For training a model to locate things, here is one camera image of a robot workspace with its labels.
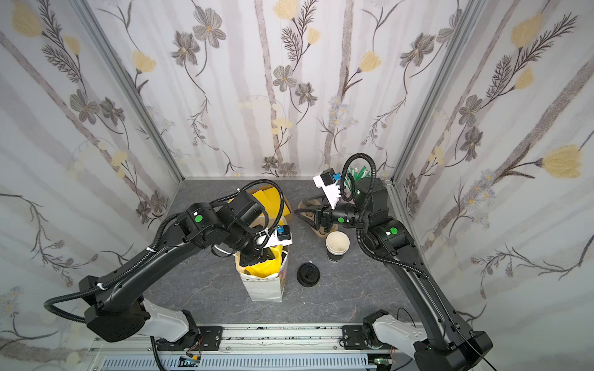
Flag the black paper cup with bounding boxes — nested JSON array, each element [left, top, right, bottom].
[[325, 231, 351, 262]]

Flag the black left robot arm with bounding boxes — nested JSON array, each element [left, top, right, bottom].
[[44, 179, 285, 349]]

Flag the cartoon print paper bag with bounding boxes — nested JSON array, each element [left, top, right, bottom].
[[235, 247, 289, 302]]

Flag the yellow paper napkins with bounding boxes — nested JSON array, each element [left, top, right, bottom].
[[250, 185, 281, 219]]

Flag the single yellow paper napkin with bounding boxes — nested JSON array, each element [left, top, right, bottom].
[[244, 245, 283, 278]]

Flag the brown pulp cup carrier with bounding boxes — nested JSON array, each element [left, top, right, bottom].
[[295, 196, 338, 238]]

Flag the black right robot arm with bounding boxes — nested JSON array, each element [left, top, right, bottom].
[[293, 153, 493, 370]]

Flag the black plastic cup lids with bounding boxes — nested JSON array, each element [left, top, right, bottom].
[[296, 263, 321, 288]]

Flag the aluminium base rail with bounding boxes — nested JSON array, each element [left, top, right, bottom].
[[85, 322, 474, 371]]

